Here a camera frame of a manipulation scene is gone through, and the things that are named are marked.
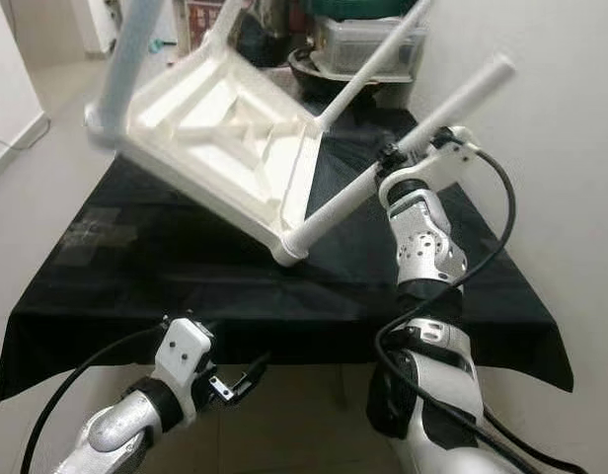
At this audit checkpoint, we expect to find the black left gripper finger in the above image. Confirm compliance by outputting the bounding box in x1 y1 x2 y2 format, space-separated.
207 350 271 405

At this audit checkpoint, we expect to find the black tablecloth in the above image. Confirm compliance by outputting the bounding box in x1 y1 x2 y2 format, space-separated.
0 108 577 405

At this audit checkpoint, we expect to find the clear plastic storage box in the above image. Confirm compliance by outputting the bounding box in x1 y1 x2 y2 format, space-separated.
318 17 429 81

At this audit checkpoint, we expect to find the green round lid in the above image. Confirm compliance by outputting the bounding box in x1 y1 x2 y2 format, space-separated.
308 0 415 22

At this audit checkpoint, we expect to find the black plastic bag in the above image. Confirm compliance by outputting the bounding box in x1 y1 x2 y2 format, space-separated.
239 0 311 71

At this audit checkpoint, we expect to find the clear tape patch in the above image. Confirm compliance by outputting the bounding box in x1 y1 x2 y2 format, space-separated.
56 206 138 269

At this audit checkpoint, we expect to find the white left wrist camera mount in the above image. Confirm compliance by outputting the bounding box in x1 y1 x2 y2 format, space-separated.
153 317 215 402

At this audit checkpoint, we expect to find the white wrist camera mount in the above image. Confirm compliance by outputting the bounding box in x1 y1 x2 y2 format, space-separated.
377 125 485 204
153 317 215 402

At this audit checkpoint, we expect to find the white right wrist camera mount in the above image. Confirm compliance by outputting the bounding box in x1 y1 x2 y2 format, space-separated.
377 125 485 204

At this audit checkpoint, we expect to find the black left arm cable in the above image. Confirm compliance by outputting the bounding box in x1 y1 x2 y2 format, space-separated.
19 323 173 474

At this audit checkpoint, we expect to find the black wall cable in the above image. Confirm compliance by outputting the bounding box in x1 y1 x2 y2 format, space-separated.
0 108 49 151

